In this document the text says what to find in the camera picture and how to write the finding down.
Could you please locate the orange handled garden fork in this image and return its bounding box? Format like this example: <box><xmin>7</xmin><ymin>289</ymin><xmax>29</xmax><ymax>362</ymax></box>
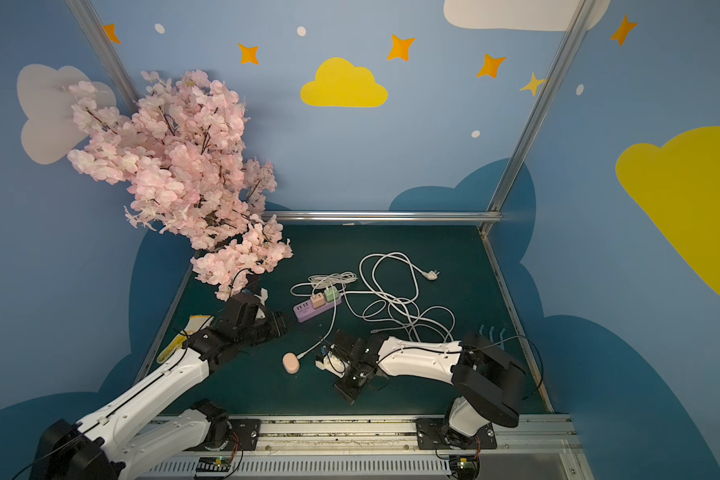
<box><xmin>478</xmin><ymin>325</ymin><xmax>506</xmax><ymax>343</ymax></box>

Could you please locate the pink artificial blossom tree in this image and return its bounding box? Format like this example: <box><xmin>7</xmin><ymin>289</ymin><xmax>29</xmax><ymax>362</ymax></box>
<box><xmin>67</xmin><ymin>70</ymin><xmax>293</xmax><ymax>300</ymax></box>

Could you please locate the right aluminium frame post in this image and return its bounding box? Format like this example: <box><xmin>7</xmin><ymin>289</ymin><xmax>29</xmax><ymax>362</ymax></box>
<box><xmin>480</xmin><ymin>0</ymin><xmax>599</xmax><ymax>240</ymax></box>

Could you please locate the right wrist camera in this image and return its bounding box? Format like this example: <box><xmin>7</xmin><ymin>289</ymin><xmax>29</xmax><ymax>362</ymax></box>
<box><xmin>315</xmin><ymin>353</ymin><xmax>346</xmax><ymax>378</ymax></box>

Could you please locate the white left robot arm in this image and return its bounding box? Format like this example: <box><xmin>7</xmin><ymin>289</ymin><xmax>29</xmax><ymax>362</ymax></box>
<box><xmin>26</xmin><ymin>293</ymin><xmax>287</xmax><ymax>479</ymax></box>

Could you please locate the green charger plug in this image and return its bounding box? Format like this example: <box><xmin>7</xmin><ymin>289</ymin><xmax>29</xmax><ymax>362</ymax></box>
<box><xmin>324</xmin><ymin>286</ymin><xmax>340</xmax><ymax>302</ymax></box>

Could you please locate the aluminium frame post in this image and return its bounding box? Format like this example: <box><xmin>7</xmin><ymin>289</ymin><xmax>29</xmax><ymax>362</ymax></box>
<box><xmin>65</xmin><ymin>0</ymin><xmax>140</xmax><ymax>112</ymax></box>
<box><xmin>480</xmin><ymin>0</ymin><xmax>599</xmax><ymax>240</ymax></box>

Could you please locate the yellow work glove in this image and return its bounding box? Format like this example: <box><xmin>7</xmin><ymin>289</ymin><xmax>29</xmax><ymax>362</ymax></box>
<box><xmin>156</xmin><ymin>315</ymin><xmax>213</xmax><ymax>365</ymax></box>

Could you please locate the white power strip cord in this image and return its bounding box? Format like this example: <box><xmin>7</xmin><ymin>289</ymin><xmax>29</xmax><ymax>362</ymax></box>
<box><xmin>290</xmin><ymin>251</ymin><xmax>440</xmax><ymax>313</ymax></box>

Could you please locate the white pink charger cable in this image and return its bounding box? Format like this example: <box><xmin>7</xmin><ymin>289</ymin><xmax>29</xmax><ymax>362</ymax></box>
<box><xmin>296</xmin><ymin>302</ymin><xmax>340</xmax><ymax>361</ymax></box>

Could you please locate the left aluminium frame post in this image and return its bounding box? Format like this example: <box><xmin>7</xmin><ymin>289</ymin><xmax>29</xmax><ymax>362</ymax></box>
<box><xmin>65</xmin><ymin>0</ymin><xmax>140</xmax><ymax>112</ymax></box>

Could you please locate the aluminium back frame rail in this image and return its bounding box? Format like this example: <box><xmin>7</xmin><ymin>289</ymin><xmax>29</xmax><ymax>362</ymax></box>
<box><xmin>262</xmin><ymin>210</ymin><xmax>502</xmax><ymax>224</ymax></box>

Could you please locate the purple power strip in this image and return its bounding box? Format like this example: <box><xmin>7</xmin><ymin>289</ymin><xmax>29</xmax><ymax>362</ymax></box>
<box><xmin>293</xmin><ymin>297</ymin><xmax>343</xmax><ymax>323</ymax></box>

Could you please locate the pink charger adapter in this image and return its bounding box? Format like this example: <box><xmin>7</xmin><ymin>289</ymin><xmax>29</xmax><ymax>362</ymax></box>
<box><xmin>310</xmin><ymin>292</ymin><xmax>326</xmax><ymax>309</ymax></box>

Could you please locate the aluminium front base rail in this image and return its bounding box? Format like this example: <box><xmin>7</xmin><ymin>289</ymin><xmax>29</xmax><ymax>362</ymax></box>
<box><xmin>109</xmin><ymin>412</ymin><xmax>594</xmax><ymax>479</ymax></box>

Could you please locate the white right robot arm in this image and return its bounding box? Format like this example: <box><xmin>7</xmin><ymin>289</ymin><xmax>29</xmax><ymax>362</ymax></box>
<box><xmin>315</xmin><ymin>331</ymin><xmax>526</xmax><ymax>449</ymax></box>

